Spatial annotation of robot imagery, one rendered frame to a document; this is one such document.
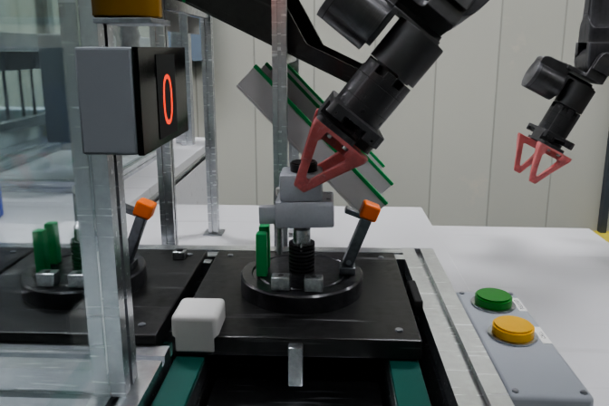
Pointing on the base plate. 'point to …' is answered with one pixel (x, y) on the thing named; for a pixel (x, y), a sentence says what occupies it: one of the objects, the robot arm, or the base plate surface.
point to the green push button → (493, 299)
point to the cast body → (299, 202)
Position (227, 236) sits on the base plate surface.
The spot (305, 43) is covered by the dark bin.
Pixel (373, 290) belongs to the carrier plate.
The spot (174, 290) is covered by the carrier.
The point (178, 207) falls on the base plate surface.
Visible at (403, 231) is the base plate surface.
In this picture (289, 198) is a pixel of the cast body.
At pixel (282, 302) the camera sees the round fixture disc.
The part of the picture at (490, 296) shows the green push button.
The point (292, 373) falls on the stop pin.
